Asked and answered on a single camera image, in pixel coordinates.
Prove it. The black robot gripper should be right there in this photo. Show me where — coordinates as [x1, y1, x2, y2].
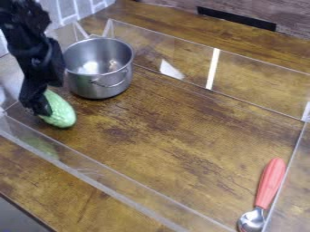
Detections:
[14, 36, 67, 118]

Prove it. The green bumpy gourd toy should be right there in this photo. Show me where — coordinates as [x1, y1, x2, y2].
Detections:
[38, 90, 76, 129]

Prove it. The silver metal pot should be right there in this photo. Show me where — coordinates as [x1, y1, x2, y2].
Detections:
[63, 37, 135, 100]

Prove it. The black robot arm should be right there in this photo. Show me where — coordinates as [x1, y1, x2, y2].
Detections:
[0, 0, 65, 117]

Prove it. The clear acrylic tray barrier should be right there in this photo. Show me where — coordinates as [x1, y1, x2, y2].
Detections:
[0, 19, 310, 232]

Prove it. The black wall slot strip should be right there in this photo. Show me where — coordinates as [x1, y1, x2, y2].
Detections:
[196, 6, 276, 32]

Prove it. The red handled metal spoon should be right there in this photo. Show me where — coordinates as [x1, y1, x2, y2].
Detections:
[238, 158, 286, 232]

